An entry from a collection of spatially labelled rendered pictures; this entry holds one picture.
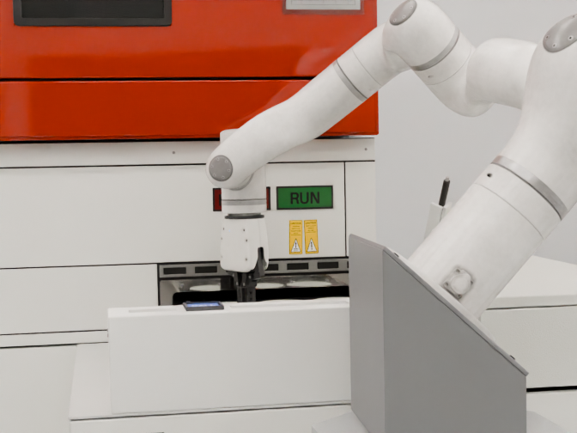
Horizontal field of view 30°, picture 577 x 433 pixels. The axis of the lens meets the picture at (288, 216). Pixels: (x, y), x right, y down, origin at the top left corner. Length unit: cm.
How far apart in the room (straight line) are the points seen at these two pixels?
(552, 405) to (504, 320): 15
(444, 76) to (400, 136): 203
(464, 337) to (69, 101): 106
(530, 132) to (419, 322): 30
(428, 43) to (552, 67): 36
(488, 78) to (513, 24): 233
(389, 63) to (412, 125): 194
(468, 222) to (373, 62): 58
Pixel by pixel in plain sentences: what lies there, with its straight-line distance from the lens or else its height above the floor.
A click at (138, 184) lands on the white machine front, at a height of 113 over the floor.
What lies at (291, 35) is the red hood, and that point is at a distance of 216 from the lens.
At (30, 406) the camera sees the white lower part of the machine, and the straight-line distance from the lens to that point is 222.
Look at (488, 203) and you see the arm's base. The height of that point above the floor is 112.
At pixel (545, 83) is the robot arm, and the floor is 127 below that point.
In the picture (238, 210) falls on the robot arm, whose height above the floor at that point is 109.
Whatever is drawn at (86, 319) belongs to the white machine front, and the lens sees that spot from 219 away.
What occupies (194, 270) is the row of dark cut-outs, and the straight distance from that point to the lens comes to 218.
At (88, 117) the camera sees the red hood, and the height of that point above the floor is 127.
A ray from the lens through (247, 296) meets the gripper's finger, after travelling 202.
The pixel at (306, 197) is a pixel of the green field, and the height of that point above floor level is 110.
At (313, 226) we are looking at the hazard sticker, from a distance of 221.
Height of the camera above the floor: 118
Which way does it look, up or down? 3 degrees down
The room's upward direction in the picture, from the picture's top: 1 degrees counter-clockwise
